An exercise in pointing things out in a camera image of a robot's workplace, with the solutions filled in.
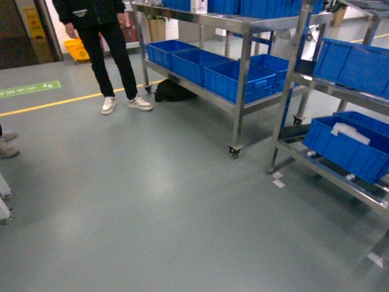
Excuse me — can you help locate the blue crate upper rack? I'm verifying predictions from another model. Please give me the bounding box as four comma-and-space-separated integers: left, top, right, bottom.
313, 38, 388, 99

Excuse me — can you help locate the stainless steel shelf cart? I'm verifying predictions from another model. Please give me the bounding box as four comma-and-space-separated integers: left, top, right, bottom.
130, 0, 335, 159

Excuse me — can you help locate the blue crate with white bag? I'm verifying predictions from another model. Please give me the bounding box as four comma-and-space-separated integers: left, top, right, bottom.
303, 111, 388, 183

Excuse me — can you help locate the stainless steel rack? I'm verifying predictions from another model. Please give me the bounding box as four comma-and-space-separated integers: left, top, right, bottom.
268, 1, 388, 215

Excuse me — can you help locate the yellow mop bucket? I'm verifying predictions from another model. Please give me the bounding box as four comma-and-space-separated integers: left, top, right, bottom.
64, 38, 89, 61

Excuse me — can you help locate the black bag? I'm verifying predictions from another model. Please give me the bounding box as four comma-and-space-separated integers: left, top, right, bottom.
154, 79, 197, 102

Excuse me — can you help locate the person in black clothes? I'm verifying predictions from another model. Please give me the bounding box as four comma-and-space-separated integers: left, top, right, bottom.
53, 0, 153, 115

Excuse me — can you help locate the blue crate on cart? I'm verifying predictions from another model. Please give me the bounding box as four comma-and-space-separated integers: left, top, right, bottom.
171, 49, 231, 86
204, 61, 276, 104
146, 40, 199, 70

